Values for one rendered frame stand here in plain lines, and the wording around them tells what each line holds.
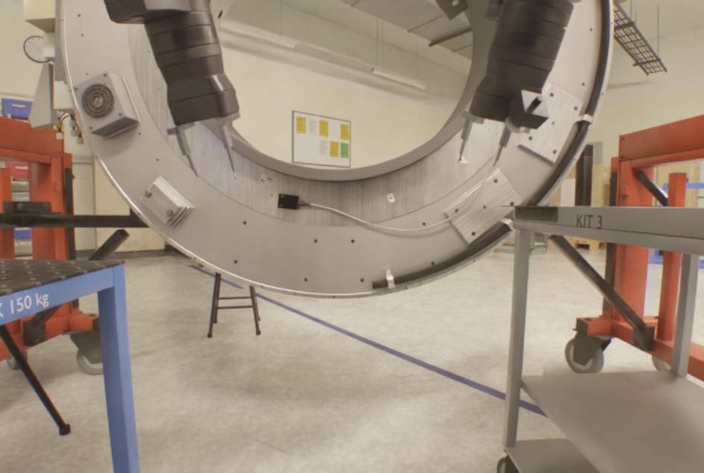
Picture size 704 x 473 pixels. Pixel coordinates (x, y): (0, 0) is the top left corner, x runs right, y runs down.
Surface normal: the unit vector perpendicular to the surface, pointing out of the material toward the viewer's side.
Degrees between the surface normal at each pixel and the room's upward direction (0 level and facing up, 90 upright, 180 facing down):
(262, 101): 90
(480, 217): 90
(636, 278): 90
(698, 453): 0
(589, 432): 0
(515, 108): 84
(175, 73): 122
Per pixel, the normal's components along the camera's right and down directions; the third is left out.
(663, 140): -1.00, 0.00
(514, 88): 0.11, 0.43
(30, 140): 1.00, 0.00
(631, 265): 0.00, 0.08
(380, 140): 0.64, 0.07
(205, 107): -0.11, 0.47
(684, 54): -0.77, 0.04
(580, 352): -0.93, 0.02
